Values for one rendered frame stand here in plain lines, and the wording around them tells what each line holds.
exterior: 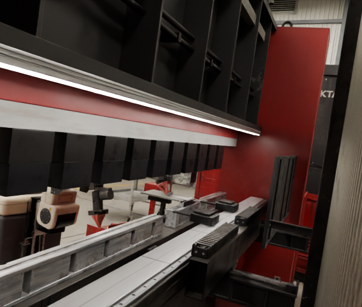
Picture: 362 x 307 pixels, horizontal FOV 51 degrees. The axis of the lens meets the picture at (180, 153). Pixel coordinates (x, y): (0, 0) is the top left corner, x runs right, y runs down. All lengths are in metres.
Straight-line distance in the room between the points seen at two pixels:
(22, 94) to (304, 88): 2.36
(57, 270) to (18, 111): 0.52
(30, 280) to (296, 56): 2.47
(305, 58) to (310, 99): 0.31
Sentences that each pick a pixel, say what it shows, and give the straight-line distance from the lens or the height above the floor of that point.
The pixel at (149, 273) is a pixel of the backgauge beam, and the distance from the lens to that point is 1.12.
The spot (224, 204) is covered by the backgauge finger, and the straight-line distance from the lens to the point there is 2.18.
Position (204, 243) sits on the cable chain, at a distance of 1.29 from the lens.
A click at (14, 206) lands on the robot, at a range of 2.77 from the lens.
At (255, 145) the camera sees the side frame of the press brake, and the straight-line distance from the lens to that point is 3.04.
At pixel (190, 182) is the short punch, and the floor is 1.11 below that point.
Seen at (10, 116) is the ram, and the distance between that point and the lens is 0.97.
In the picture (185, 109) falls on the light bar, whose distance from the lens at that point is 1.35.
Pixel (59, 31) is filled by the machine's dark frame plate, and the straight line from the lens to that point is 0.99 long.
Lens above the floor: 1.38
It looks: 3 degrees down
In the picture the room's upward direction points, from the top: 8 degrees clockwise
